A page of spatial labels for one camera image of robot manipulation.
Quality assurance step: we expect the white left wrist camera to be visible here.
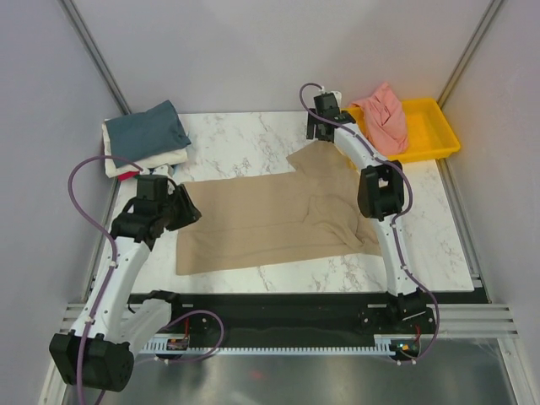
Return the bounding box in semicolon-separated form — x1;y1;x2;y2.
150;165;174;178

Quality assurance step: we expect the right corner aluminium post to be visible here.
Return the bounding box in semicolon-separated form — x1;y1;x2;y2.
437;0;507;109

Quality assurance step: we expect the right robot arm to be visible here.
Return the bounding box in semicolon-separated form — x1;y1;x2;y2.
306;89;434;332

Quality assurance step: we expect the yellow plastic bin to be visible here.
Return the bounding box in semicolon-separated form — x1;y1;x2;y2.
346;99;461;163

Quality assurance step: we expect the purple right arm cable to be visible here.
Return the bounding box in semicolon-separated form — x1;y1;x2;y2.
299;82;441;338

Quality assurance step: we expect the left corner aluminium post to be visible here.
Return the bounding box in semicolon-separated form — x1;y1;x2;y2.
57;0;132;115

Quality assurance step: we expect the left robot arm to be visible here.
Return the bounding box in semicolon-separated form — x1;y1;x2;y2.
49;175;202;392

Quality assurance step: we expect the aluminium frame rail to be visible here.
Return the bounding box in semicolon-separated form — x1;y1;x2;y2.
57;300;520;338

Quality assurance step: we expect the corner aluminium post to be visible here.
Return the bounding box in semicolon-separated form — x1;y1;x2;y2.
57;0;132;115
437;0;507;109

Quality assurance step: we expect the white slotted cable duct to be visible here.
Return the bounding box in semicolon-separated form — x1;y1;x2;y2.
139;335;419;356

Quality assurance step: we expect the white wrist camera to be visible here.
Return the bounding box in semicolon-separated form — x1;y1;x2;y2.
319;86;343;99
150;165;174;178

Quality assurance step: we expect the pink t shirt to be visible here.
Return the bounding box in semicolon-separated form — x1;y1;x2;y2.
348;83;409;156

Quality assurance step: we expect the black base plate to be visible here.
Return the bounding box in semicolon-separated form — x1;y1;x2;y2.
84;289;494;349

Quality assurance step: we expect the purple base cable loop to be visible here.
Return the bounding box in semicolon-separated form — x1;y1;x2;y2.
154;310;226;365

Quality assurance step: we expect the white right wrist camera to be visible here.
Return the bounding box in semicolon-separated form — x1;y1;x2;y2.
319;86;343;99

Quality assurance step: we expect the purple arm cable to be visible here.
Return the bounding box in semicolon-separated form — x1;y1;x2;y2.
67;154;144;397
299;82;441;338

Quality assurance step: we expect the beige t shirt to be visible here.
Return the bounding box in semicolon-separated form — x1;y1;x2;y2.
175;142;381;276

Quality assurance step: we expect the folded cream t shirt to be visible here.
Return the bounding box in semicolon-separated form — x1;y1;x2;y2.
102;123;188;178

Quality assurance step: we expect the folded blue-grey t shirt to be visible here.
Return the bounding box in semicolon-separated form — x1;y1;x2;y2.
103;100;192;162

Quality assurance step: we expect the folded red t shirt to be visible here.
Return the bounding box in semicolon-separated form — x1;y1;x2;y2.
117;171;139;181

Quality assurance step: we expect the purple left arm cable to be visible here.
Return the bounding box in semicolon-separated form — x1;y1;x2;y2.
67;154;144;397

